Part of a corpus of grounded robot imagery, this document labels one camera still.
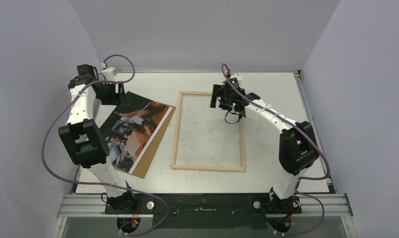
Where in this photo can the brown backing board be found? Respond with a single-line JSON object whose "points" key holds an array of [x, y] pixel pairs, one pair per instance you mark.
{"points": [[135, 137]]}

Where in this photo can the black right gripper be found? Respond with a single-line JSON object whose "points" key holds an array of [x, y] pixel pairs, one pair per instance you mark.
{"points": [[220, 96]]}

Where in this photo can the printed colour photo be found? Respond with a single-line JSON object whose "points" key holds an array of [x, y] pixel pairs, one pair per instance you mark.
{"points": [[136, 102]]}

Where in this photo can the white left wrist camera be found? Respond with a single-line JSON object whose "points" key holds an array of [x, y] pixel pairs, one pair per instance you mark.
{"points": [[110, 71]]}

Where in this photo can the light wooden picture frame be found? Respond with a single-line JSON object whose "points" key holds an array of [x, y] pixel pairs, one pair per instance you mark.
{"points": [[174, 166]]}

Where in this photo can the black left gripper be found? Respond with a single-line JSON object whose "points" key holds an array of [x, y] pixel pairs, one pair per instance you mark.
{"points": [[113, 100]]}

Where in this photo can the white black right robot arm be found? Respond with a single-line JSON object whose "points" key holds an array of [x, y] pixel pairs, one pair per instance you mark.
{"points": [[298, 149]]}

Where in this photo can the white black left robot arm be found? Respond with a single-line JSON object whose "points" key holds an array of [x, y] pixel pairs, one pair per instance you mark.
{"points": [[85, 143]]}

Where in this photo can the aluminium front rail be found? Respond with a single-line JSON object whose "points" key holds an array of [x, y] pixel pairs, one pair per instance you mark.
{"points": [[91, 205]]}

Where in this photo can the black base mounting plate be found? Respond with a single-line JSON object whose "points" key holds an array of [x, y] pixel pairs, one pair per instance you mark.
{"points": [[205, 211]]}

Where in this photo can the clear plastic sheet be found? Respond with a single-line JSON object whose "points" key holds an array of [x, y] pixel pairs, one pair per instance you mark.
{"points": [[206, 137]]}

